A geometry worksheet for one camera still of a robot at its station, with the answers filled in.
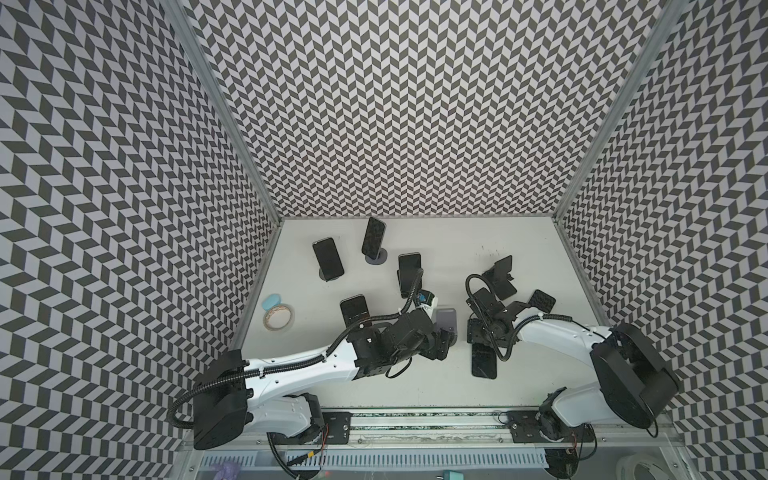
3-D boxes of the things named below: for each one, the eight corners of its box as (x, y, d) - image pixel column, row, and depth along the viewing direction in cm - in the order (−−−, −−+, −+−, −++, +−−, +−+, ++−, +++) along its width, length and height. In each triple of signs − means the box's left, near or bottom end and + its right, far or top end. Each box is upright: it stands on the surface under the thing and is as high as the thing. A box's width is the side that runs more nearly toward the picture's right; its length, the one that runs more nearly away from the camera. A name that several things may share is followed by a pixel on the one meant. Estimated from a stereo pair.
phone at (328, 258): (329, 289, 99) (322, 269, 90) (319, 264, 106) (311, 243, 97) (348, 281, 101) (343, 261, 92) (337, 257, 108) (331, 236, 98)
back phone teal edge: (361, 254, 105) (357, 233, 96) (373, 237, 110) (371, 216, 101) (379, 261, 103) (377, 240, 94) (390, 244, 108) (389, 223, 99)
